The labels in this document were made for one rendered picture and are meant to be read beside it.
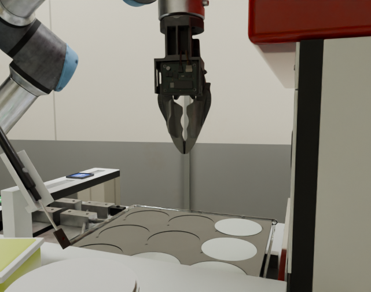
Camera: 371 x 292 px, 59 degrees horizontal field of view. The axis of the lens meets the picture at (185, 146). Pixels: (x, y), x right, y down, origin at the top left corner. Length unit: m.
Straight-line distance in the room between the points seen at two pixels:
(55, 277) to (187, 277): 0.21
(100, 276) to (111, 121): 2.44
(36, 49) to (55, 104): 1.97
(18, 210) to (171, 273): 0.21
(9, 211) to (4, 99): 0.49
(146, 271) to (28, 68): 0.63
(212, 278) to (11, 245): 0.21
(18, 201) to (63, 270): 0.27
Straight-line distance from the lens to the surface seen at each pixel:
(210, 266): 0.57
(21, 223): 0.49
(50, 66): 0.90
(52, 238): 0.77
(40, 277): 0.21
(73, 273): 0.21
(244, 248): 0.63
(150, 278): 0.40
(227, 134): 2.43
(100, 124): 2.66
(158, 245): 0.64
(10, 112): 0.93
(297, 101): 0.35
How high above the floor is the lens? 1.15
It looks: 6 degrees down
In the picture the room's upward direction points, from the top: straight up
